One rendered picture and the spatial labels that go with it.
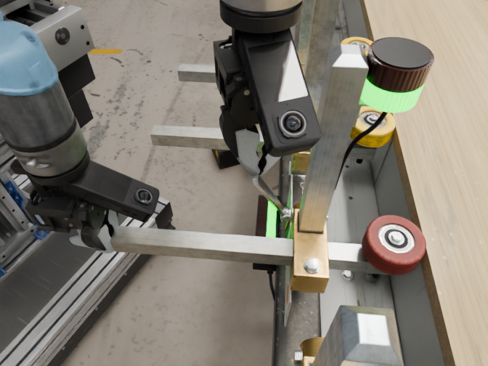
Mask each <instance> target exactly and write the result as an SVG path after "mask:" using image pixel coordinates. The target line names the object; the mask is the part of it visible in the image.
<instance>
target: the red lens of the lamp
mask: <svg viewBox="0 0 488 366"><path fill-rule="evenodd" d="M386 38H392V37H386ZM381 39H384V38H380V39H378V40H376V41H374V42H373V43H371V45H370V47H369V49H368V53H367V62H368V66H369V70H368V73H367V79H368V80H369V81H370V82H372V83H373V84H375V85H376V86H379V87H381V88H383V89H387V90H390V91H395V92H409V91H413V90H416V89H419V88H420V87H421V86H422V85H424V83H425V82H426V79H427V77H428V74H429V72H430V69H431V67H432V65H433V63H434V54H433V53H432V51H431V50H430V49H429V48H428V47H427V46H425V45H424V47H426V48H427V49H428V50H429V52H430V53H431V61H430V63H429V64H427V65H426V66H424V67H422V68H418V69H412V70H406V69H400V68H393V67H391V66H388V65H386V64H384V63H382V62H380V61H379V60H377V59H376V58H375V56H374V55H373V52H372V48H373V45H374V44H375V43H376V42H377V41H379V40H381ZM422 45H423V44H422Z"/></svg>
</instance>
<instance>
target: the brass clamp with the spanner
mask: <svg viewBox="0 0 488 366"><path fill-rule="evenodd" d="M300 205H301V201H300V202H298V203H297V204H295V205H294V207H293V222H292V224H291V239H293V260H292V264H291V266H290V289H291V290H297V291H306V292H315V293H324V292H325V289H326V287H327V284H328V281H329V279H330V269H329V256H328V232H327V221H328V216H327V218H326V222H325V226H324V229H323V232H322V233H318V232H299V209H300ZM309 258H314V259H317V261H318V263H319V266H320V268H319V270H318V272H316V273H314V274H311V273H308V272H307V271H306V270H305V269H304V264H305V262H306V261H307V260H308V259H309Z"/></svg>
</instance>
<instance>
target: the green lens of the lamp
mask: <svg viewBox="0 0 488 366"><path fill-rule="evenodd" d="M423 86H424V85H422V86H421V87H420V88H419V89H416V90H415V91H412V92H408V93H393V92H389V91H384V90H382V89H379V88H378V87H376V86H373V85H372V84H371V83H370V82H369V81H368V80H367V79H366V81H365V85H364V88H363V91H362V96H361V100H362V101H363V102H364V103H365V104H366V105H369V106H370V107H372V108H374V109H376V110H380V111H383V112H387V113H400V112H404V111H407V110H410V109H411V108H413V107H414V106H415V104H416V102H417V101H418V98H419V96H420V93H421V91H422V88H423Z"/></svg>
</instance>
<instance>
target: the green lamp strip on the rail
mask: <svg viewBox="0 0 488 366"><path fill-rule="evenodd" d="M276 213H277V210H276V209H275V208H274V207H273V206H272V204H271V203H270V202H269V203H268V215H267V237H275V230H276Z"/></svg>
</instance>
